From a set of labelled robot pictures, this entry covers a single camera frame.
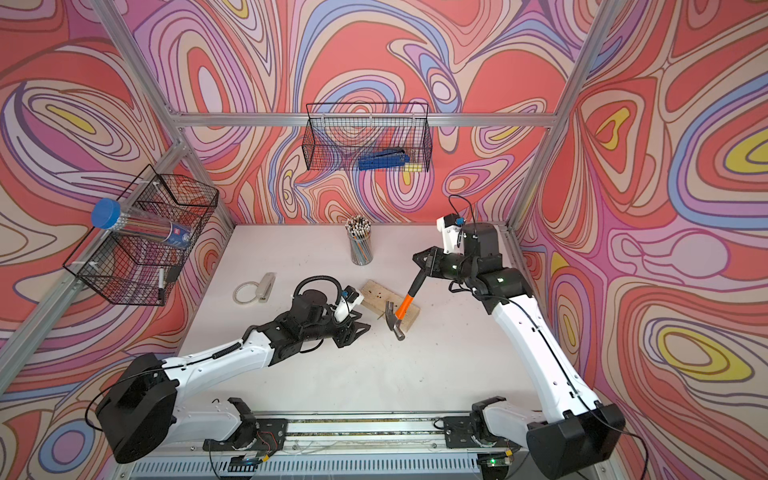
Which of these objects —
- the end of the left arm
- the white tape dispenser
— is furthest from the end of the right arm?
the white tape dispenser

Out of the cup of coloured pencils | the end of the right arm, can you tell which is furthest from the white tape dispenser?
the end of the right arm

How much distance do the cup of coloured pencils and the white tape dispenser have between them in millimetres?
Result: 307

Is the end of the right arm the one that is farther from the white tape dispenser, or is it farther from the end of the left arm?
the white tape dispenser

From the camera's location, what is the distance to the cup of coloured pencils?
97 cm

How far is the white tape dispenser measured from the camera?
1.00 m

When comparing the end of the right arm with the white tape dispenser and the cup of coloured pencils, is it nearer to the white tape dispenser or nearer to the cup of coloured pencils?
the cup of coloured pencils
